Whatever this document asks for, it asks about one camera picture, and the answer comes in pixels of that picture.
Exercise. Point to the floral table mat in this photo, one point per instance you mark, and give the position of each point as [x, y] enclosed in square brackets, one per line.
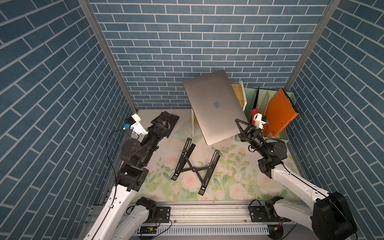
[236, 177]

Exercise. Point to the orange file folder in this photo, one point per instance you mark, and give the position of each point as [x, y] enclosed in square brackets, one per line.
[280, 112]

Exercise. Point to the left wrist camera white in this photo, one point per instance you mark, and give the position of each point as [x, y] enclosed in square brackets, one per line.
[133, 123]

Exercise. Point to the aluminium mounting rail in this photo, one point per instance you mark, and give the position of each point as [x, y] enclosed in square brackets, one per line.
[208, 214]

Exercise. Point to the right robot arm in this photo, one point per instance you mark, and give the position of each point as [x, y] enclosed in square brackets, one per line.
[327, 214]

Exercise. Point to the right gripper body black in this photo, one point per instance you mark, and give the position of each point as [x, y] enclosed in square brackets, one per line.
[255, 138]

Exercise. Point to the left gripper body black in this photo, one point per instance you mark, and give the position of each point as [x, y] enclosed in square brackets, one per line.
[160, 134]

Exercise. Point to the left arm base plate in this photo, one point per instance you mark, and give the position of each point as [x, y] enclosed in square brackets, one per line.
[163, 213]

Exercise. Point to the grey laptop computer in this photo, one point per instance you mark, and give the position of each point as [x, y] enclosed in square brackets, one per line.
[215, 105]

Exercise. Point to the mint green file organizer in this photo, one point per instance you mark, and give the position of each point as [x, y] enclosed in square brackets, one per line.
[264, 98]

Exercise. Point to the small black electronics board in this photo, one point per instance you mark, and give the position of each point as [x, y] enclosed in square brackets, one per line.
[147, 230]

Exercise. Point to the black book with gold emblem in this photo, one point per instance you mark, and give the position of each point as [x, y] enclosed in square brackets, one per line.
[174, 120]

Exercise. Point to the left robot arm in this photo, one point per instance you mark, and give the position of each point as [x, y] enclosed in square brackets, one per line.
[129, 179]

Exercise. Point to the black folding laptop stand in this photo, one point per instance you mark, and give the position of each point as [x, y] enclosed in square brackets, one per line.
[203, 173]

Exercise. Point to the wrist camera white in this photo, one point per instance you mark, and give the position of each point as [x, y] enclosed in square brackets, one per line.
[259, 121]
[133, 123]

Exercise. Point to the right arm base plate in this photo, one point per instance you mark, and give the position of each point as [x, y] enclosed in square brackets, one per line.
[259, 214]

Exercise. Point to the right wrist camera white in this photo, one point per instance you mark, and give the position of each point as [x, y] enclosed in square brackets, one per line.
[259, 121]

